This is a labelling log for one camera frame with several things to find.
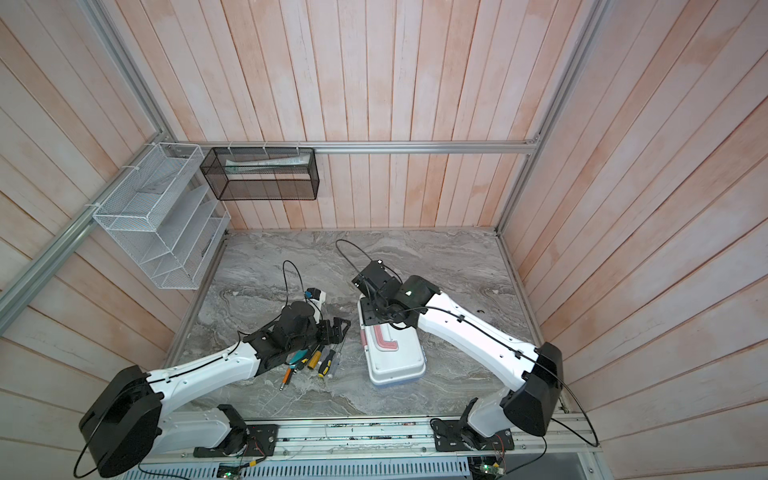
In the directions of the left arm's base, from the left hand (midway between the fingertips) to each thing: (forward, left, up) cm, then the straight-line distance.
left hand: (338, 329), depth 84 cm
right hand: (0, -10, +10) cm, 15 cm away
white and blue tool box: (-8, -15, +2) cm, 18 cm away
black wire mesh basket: (+53, +30, +16) cm, 63 cm away
